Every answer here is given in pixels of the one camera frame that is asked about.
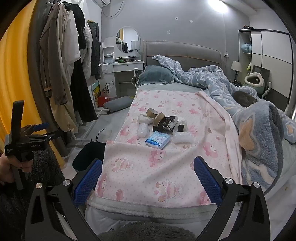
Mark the bed with grey sheet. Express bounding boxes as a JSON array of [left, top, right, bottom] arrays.
[[84, 82, 296, 232]]

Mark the grey cushioned stool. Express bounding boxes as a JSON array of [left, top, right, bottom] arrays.
[[103, 96, 132, 114]]

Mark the white flower-shaped cat bed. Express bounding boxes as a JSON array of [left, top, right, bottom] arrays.
[[244, 72, 264, 93]]

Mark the white shirt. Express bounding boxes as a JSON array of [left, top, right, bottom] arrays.
[[57, 9, 81, 70]]

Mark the white dressing table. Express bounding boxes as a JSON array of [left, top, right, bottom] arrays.
[[101, 37, 145, 98]]

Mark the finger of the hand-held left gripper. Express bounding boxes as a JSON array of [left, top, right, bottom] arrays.
[[23, 123, 49, 134], [30, 131, 64, 142]]

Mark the black printed box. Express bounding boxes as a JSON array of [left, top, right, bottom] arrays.
[[153, 115, 178, 135]]

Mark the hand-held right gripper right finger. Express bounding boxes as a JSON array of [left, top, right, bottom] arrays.
[[194, 156, 271, 241]]

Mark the person's left hand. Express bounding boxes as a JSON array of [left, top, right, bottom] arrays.
[[0, 152, 34, 186]]

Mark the blue fluffy flower blanket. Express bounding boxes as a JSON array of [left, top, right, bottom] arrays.
[[231, 100, 296, 195]]

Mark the round wall mirror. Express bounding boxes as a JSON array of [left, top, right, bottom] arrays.
[[116, 26, 141, 53]]

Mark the black floor cable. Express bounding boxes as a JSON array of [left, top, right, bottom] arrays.
[[91, 128, 105, 142]]

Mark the grey fuzzy robe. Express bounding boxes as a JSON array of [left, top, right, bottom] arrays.
[[97, 221, 197, 241]]

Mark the pink printed blanket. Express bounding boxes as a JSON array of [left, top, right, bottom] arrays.
[[94, 89, 243, 208]]

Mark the white quilted jacket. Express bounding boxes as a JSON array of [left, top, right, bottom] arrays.
[[80, 20, 93, 79]]

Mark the blue tissue packet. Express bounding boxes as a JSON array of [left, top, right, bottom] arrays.
[[145, 130, 171, 149]]

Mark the black trash bin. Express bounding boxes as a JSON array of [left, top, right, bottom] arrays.
[[73, 142, 107, 173]]

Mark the grey padded headboard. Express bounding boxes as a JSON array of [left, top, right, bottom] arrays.
[[144, 41, 224, 70]]

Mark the white fluffy sock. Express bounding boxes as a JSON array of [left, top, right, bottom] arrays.
[[137, 115, 155, 124], [178, 117, 194, 130]]

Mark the blue-grey pillow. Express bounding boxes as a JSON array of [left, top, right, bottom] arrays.
[[138, 65, 175, 85]]

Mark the white table lamp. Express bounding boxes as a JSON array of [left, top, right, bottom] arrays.
[[131, 40, 140, 56]]

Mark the grey knit vest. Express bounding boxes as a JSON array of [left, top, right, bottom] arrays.
[[87, 22, 104, 80]]

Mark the white wardrobe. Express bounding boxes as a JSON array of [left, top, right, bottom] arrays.
[[238, 29, 293, 112]]

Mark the beige coat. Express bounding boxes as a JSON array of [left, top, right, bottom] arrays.
[[50, 62, 80, 133]]

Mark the black coat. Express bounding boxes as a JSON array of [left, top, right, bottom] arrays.
[[62, 1, 98, 123]]

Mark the grey-brown hooded jacket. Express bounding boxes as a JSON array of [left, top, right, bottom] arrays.
[[39, 3, 70, 106]]

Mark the black chair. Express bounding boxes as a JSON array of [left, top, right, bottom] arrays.
[[251, 65, 271, 81]]

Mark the yellow picture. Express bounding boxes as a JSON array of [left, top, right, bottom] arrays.
[[91, 82, 102, 100]]

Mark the beige bedside lamp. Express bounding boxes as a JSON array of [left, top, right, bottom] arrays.
[[231, 61, 242, 80]]

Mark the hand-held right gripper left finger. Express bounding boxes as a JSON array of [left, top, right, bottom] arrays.
[[24, 159, 103, 241]]

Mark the blue cloud pattern duvet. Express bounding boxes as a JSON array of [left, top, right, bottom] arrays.
[[151, 54, 262, 116]]

